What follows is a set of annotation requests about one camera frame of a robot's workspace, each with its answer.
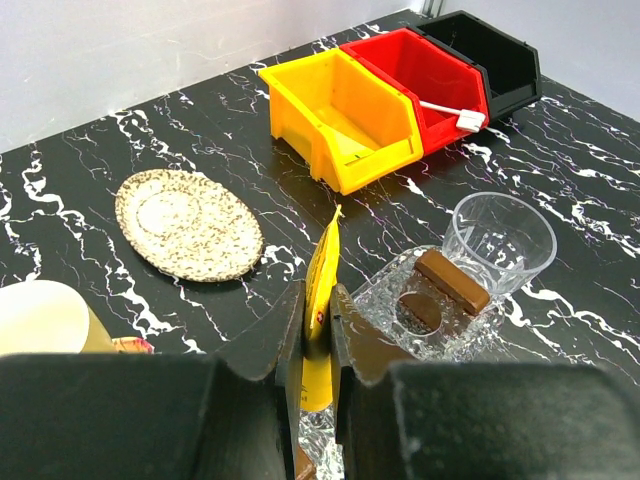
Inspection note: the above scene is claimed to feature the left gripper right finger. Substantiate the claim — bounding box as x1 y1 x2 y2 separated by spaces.
329 285 639 479

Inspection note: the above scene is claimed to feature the black bin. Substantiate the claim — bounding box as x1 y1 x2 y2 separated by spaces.
412 10 542 123

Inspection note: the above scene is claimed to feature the clear toothbrush holder rack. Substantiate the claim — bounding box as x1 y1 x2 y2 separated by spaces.
301 245 502 479

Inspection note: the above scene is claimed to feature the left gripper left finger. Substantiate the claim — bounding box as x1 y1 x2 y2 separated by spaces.
1 282 305 479

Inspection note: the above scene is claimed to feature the yellow bin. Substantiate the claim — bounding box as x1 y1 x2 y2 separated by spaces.
259 48 424 195

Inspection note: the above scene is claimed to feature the red bin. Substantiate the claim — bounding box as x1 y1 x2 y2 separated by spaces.
340 28 489 155

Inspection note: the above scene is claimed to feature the yellow mug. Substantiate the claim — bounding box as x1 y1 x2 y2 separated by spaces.
1 280 116 356

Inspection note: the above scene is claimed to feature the yellow toothpaste tube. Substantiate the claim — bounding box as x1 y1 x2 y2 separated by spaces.
300 205 341 412

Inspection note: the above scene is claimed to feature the clear glass tumbler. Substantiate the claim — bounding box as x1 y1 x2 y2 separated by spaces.
441 192 557 298

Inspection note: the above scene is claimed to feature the floral serving tray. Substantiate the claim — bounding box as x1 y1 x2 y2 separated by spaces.
112 337 154 354

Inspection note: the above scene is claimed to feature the speckled saucer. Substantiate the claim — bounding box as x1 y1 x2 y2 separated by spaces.
115 169 264 283

